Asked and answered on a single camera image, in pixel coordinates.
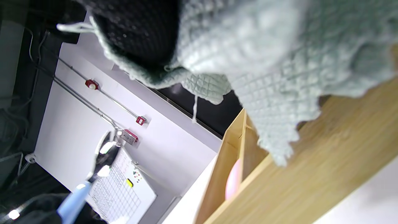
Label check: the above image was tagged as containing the metal conduit pipe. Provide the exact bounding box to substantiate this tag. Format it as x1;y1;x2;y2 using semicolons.
53;58;139;129

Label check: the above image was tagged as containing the grey red junction box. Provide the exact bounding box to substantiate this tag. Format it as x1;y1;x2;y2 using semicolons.
121;129;139;146

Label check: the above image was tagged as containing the blue handle baby fork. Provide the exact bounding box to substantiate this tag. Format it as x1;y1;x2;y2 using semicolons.
58;131;121;224

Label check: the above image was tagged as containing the wooden cutlery tray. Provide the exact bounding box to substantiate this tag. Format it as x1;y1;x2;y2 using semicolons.
194;47;398;224

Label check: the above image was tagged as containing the pink handle baby fork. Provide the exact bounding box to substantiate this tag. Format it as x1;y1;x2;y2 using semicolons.
224;158;242;200

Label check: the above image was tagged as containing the white grid chart board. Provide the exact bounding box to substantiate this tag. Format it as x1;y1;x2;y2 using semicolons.
89;146;157;224

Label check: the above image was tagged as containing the person's left hand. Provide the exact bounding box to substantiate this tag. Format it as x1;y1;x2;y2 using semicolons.
12;193;106;224

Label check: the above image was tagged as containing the person's right hand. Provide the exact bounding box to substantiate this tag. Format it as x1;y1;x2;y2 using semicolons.
78;0;181;68

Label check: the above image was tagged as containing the green fish scale cleaning cloth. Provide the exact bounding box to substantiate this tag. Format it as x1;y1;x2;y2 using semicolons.
58;0;398;167

